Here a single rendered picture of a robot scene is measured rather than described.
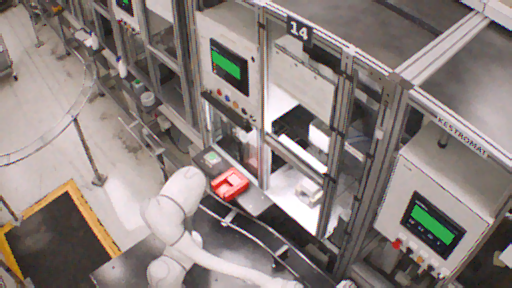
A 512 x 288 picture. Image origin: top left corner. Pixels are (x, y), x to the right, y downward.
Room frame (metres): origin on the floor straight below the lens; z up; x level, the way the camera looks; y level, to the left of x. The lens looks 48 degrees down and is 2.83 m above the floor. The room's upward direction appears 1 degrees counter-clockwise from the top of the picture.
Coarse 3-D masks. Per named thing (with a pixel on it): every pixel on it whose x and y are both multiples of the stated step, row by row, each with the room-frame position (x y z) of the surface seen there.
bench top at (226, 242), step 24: (240, 216) 1.40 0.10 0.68; (144, 240) 1.22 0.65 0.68; (216, 240) 1.23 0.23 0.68; (240, 240) 1.23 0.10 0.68; (264, 240) 1.23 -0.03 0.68; (288, 240) 1.22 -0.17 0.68; (120, 264) 1.05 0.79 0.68; (144, 264) 1.06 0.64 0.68; (240, 264) 1.08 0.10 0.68; (264, 264) 1.07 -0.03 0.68; (288, 264) 1.07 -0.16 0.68
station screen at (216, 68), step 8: (224, 56) 1.53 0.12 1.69; (216, 64) 1.59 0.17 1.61; (240, 64) 1.45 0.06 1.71; (216, 72) 1.59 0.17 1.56; (224, 72) 1.54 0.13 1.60; (240, 72) 1.46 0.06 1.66; (224, 80) 1.54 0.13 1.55; (232, 80) 1.50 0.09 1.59; (240, 80) 1.46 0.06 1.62; (240, 88) 1.46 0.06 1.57
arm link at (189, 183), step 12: (192, 168) 1.10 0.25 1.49; (168, 180) 1.03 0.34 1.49; (180, 180) 1.02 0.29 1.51; (192, 180) 1.03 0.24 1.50; (204, 180) 1.06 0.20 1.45; (168, 192) 0.97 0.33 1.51; (180, 192) 0.97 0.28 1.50; (192, 192) 0.99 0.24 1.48; (180, 204) 0.93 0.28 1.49; (192, 204) 0.95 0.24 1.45; (192, 216) 1.01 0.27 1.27; (192, 228) 1.03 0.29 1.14; (168, 252) 1.02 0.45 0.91; (180, 264) 0.97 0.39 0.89; (192, 264) 1.01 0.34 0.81
